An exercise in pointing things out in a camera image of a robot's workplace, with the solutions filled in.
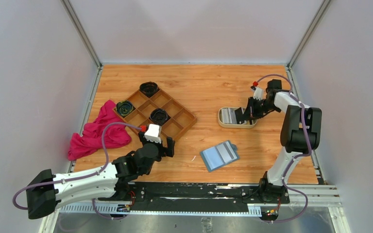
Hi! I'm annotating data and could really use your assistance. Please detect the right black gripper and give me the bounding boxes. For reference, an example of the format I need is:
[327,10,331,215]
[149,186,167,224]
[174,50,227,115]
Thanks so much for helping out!
[241,97,280,121]

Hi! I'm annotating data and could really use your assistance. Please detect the stack of credit cards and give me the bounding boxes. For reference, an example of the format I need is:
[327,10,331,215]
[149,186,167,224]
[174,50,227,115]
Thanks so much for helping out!
[221,108,237,124]

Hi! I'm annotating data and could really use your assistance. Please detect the beige oval card tray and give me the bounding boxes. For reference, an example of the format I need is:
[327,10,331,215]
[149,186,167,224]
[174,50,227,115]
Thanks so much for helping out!
[218,107,257,129]

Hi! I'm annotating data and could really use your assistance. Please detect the blue leather card holder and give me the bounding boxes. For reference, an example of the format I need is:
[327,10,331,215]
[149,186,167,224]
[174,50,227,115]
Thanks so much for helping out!
[200,140,240,172]

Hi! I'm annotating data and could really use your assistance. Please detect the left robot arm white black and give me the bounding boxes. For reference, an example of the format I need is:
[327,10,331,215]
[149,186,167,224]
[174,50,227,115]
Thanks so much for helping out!
[26,132,175,219]

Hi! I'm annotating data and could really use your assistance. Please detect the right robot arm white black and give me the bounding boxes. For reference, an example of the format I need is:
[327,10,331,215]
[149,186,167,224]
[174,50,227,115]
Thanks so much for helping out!
[234,75,322,203]

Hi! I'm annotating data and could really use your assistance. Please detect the brown wooden grid tray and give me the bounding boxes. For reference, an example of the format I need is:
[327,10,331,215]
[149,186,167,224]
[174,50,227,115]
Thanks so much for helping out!
[113,88,197,141]

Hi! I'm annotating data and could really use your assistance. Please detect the pink crumpled cloth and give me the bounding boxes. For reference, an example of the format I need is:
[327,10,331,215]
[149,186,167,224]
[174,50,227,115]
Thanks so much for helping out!
[67,100,132,161]

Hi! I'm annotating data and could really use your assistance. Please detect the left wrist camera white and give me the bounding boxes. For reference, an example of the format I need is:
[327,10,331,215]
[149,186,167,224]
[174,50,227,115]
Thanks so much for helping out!
[144,124,162,144]

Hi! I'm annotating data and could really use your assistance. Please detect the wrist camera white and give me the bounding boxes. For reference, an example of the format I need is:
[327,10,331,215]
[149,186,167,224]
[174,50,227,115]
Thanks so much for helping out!
[253,87,264,100]
[144,124,162,144]

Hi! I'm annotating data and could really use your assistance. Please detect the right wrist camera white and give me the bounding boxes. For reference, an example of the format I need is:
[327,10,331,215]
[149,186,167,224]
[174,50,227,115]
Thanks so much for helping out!
[253,87,264,100]

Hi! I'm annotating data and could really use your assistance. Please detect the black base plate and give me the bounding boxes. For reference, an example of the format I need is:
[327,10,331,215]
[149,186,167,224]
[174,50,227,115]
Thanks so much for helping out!
[99,182,290,213]

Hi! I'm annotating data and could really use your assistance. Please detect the aluminium frame rail front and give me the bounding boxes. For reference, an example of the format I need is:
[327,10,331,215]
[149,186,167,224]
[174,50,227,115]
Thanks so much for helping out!
[58,182,342,217]

